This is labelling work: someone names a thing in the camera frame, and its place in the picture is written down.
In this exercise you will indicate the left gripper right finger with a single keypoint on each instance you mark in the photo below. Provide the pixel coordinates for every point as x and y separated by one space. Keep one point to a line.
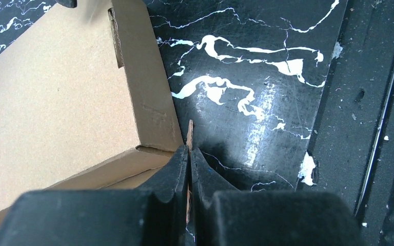
224 215

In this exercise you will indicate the aluminium rail base frame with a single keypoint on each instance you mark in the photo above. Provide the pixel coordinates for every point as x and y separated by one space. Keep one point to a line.
353 140

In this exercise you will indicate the brown cardboard box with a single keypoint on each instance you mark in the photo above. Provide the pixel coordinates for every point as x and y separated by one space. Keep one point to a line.
84 101

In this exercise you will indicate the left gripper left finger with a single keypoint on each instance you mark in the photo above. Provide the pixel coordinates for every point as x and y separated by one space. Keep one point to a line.
154 213

